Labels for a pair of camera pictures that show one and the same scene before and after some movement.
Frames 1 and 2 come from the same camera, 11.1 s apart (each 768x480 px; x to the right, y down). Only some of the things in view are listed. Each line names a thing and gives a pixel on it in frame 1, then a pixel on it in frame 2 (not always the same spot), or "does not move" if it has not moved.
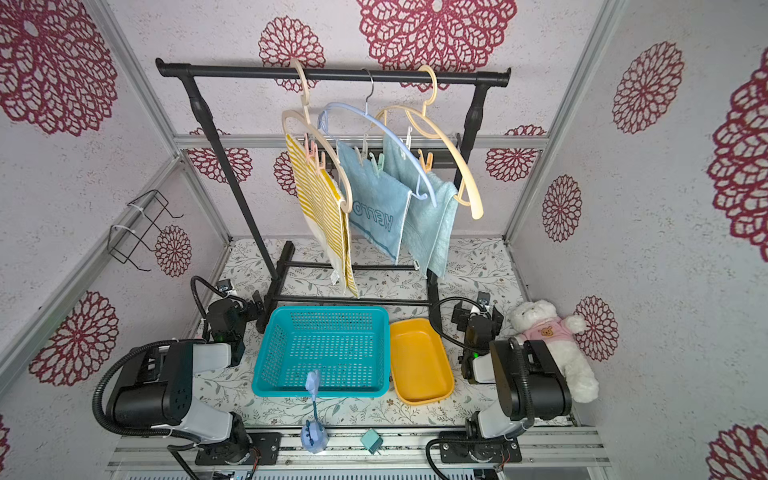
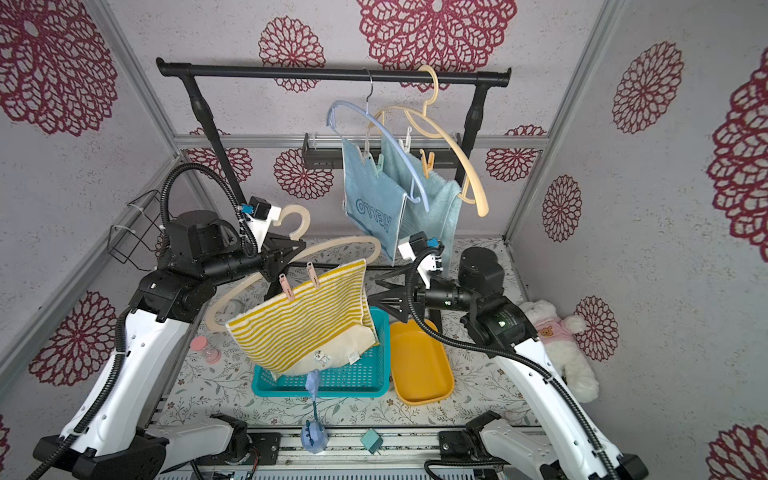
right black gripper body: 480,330 to 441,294
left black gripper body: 248,313 to 268,265
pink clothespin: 314,150 to 285,287
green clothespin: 378,167 does not move
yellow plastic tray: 420,364 does not move
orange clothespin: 426,167 does not move
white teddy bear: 539,320 does not move
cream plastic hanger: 304,117 to 299,235
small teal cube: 371,441 does not move
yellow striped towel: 319,191 to 319,330
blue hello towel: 377,200 does not move
